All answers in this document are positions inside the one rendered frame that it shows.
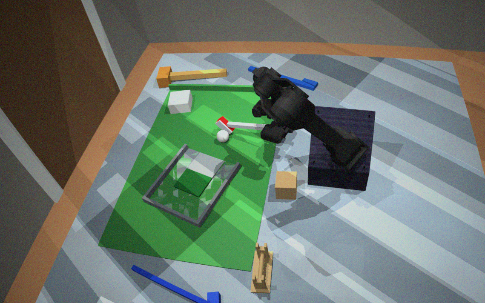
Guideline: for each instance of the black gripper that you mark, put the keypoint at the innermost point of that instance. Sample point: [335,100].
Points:
[274,132]

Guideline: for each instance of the white golf ball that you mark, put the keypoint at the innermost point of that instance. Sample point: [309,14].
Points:
[222,136]

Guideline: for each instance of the tan cube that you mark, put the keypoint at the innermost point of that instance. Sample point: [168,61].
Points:
[286,185]

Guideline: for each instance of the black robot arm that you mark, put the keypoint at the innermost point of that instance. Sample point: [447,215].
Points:
[293,109]

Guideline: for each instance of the green rectangular mat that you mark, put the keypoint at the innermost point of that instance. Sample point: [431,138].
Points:
[228,236]

